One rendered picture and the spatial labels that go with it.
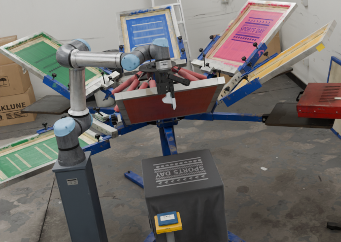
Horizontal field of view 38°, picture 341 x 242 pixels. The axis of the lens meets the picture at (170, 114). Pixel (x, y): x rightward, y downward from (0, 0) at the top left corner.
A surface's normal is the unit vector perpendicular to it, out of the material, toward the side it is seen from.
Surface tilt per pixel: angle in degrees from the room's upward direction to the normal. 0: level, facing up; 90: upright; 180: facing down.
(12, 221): 0
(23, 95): 90
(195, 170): 0
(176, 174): 0
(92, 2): 90
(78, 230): 90
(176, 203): 93
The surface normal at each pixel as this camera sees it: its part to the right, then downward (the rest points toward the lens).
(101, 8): 0.10, 0.36
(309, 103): -0.13, -0.92
